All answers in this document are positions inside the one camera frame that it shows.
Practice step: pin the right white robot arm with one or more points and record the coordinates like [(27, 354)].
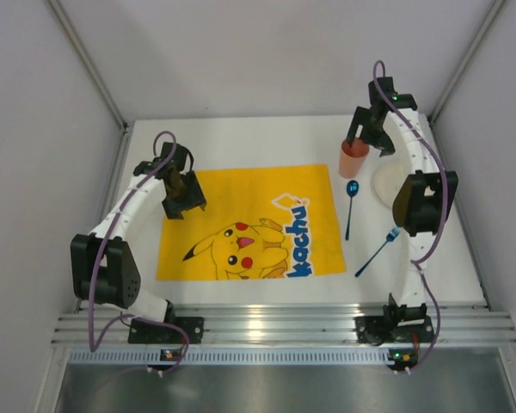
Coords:
[(420, 190)]

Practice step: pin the orange plastic cup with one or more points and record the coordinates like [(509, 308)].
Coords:
[(352, 157)]

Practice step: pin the yellow Pikachu cloth placemat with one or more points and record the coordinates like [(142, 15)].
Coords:
[(258, 223)]

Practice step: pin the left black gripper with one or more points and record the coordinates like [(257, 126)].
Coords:
[(185, 200)]

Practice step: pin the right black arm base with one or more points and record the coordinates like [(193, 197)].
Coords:
[(396, 324)]

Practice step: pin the aluminium mounting rail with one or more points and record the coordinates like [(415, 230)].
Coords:
[(334, 325)]

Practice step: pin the white slotted cable duct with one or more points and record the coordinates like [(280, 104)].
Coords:
[(196, 356)]

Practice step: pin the blue metallic fork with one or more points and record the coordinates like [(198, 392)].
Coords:
[(390, 237)]

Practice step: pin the cream round plate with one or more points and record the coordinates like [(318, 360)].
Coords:
[(387, 182)]

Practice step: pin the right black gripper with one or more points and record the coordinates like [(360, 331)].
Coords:
[(371, 134)]

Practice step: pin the blue metallic spoon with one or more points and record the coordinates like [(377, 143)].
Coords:
[(352, 189)]

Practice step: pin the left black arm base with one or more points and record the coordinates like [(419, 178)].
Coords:
[(145, 333)]

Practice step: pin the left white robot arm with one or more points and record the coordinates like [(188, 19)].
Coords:
[(102, 263)]

